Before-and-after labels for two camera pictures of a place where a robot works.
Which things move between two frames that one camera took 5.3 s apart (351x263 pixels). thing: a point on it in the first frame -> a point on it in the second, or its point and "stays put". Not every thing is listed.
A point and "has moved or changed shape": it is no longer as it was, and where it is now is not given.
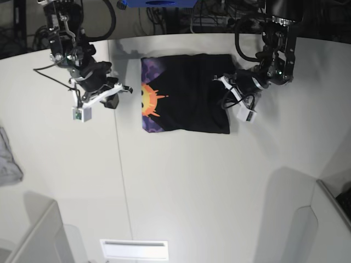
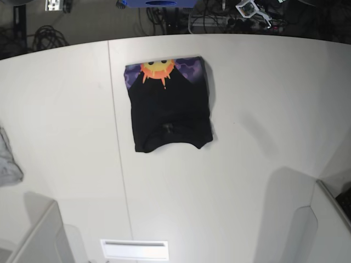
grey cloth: x=10 y=172 stays put
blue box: x=160 y=3 stays put
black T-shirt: x=180 y=93 has moved or changed shape
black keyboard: x=344 y=200 stays put
